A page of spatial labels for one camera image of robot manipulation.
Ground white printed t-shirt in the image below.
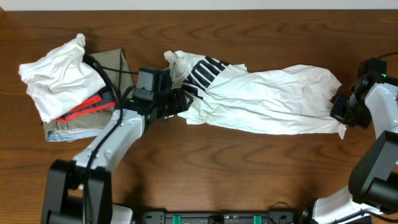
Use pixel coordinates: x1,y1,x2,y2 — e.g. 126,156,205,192
164,50,346,138

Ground right black cable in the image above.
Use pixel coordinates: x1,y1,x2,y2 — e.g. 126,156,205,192
376,51,398,62

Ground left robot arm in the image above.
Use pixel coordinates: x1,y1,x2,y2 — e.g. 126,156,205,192
41,67,193,224

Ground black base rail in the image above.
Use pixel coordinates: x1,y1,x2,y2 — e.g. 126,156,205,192
136,209,308,224

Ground white folded shirt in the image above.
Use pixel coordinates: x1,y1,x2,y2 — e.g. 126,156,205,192
19,34,106,122

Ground dark red-trimmed folded garment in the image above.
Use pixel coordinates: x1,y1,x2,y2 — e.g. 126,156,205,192
55,54,117,122

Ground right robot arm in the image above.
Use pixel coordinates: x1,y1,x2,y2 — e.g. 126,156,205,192
297,56,397,224

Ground light blue folded garment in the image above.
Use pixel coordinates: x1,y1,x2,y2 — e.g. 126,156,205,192
45,128,102,142

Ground left black cable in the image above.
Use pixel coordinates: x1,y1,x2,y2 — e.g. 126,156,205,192
81,54,141,224

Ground olive folded trousers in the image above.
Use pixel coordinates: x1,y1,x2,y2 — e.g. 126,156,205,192
43,49,133,132

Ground black cable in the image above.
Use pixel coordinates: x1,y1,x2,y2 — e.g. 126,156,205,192
81,54,141,224
376,51,398,62

